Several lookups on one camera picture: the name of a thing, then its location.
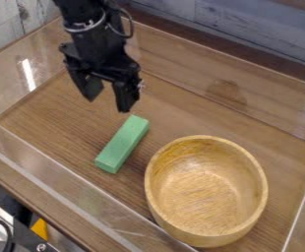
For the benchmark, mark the clear acrylic barrier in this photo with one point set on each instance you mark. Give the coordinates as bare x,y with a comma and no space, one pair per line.
88,215

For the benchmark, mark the yellow tag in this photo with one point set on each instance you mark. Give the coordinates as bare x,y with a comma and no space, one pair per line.
39,229

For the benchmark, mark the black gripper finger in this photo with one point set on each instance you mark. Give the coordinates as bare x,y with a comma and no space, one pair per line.
88,84
127,93

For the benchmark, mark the brown wooden bowl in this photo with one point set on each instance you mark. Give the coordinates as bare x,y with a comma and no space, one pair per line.
206,190

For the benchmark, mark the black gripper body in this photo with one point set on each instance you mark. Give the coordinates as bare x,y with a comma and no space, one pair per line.
96,47

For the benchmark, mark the green rectangular block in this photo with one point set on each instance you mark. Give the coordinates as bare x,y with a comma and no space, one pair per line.
123,142

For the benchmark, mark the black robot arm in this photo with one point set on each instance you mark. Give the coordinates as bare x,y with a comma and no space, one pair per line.
75,9

